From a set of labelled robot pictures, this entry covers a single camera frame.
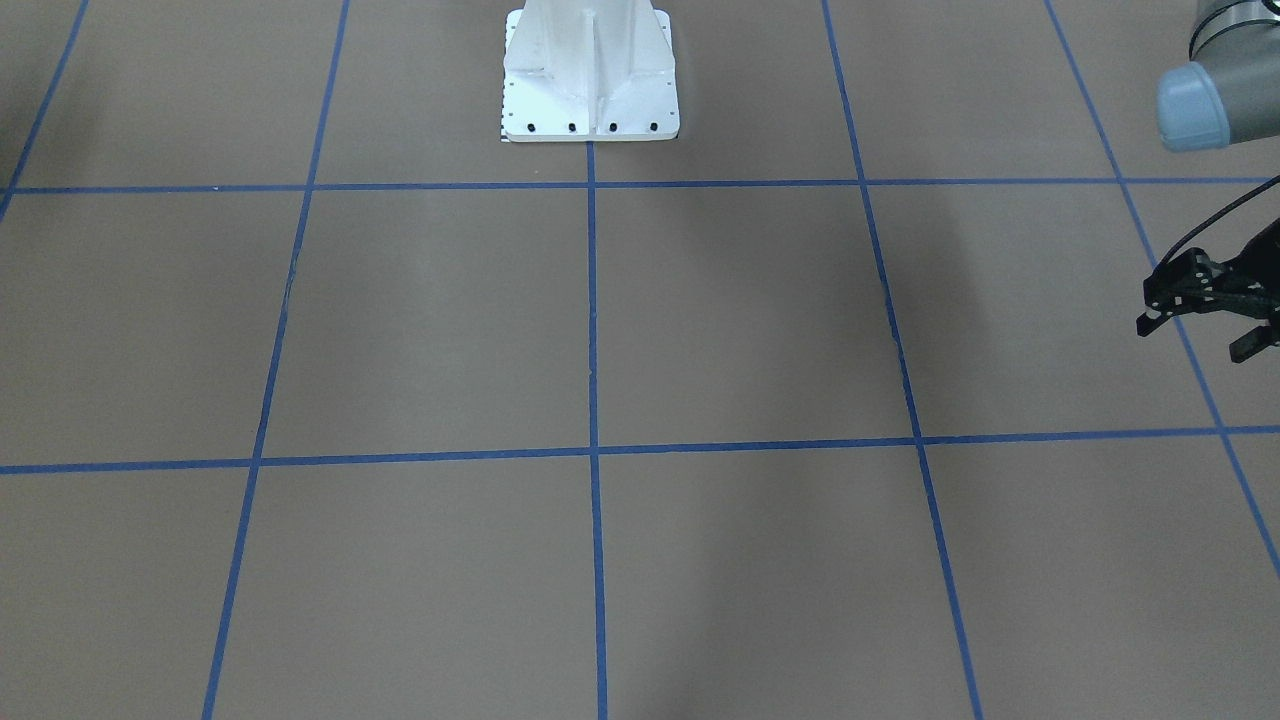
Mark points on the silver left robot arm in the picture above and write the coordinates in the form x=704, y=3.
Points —
x=1227, y=93

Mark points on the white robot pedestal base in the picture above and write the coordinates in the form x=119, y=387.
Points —
x=589, y=71

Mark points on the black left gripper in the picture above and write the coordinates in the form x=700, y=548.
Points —
x=1262, y=276

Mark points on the brown paper table cover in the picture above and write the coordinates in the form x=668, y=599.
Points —
x=322, y=402

